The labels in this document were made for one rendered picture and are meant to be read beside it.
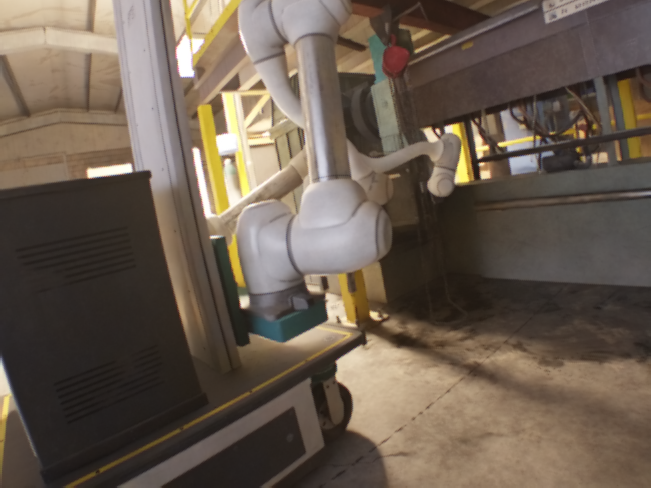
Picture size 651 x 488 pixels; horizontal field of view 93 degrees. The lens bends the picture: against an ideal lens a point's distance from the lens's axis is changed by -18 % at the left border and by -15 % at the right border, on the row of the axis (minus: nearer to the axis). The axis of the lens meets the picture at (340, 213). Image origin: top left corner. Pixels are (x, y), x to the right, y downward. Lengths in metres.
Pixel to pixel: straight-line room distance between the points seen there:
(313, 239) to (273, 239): 0.10
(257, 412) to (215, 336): 0.23
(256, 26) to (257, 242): 0.58
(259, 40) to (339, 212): 0.54
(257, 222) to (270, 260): 0.09
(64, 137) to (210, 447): 15.33
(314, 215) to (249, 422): 0.48
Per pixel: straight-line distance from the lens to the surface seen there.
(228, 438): 0.87
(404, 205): 2.11
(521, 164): 5.05
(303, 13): 0.99
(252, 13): 1.09
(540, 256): 2.25
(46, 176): 15.52
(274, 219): 0.89
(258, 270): 0.90
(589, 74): 2.11
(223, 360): 1.01
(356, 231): 0.78
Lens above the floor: 0.73
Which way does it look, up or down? 4 degrees down
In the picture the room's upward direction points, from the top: 11 degrees counter-clockwise
